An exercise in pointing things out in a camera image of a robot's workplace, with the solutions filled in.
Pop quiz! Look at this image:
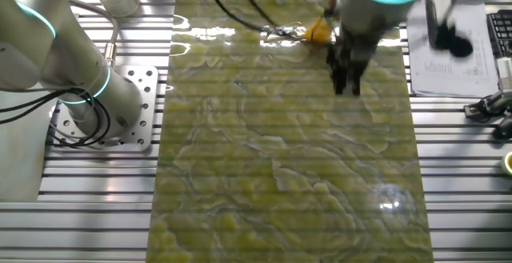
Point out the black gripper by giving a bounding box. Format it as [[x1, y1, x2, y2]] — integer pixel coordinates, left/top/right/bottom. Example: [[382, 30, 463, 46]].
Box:
[[326, 26, 380, 98]]

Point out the green marble pattern mat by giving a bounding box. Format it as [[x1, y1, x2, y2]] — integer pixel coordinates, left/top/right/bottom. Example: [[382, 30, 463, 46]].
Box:
[[146, 0, 435, 263]]

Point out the printed paper sheet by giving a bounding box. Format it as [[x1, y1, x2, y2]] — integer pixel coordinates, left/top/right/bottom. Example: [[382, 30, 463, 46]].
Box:
[[402, 0, 500, 98]]

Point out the black clamp tool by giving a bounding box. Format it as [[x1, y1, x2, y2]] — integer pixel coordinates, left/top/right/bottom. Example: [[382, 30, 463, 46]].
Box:
[[463, 89, 512, 120]]

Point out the white ribbed adapter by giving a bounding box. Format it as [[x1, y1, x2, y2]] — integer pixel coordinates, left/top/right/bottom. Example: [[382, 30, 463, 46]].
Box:
[[495, 56, 512, 92]]

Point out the black keyboard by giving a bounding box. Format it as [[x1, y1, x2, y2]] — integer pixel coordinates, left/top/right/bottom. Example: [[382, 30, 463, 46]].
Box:
[[486, 9, 512, 59]]

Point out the green tape roll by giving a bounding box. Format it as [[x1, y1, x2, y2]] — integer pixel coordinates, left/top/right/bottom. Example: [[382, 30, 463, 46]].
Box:
[[500, 150, 512, 176]]

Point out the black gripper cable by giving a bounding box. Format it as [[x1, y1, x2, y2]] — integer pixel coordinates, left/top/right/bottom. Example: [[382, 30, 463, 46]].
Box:
[[202, 0, 333, 43]]

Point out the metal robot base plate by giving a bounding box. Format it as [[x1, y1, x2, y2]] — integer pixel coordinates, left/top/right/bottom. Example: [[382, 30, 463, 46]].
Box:
[[50, 65, 160, 153]]

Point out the grey cable with metal connector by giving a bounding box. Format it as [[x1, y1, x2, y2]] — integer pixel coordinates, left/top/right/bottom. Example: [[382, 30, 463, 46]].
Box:
[[66, 0, 121, 68]]

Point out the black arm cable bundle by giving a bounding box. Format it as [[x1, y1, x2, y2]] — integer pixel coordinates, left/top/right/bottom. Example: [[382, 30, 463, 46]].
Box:
[[0, 88, 112, 149]]

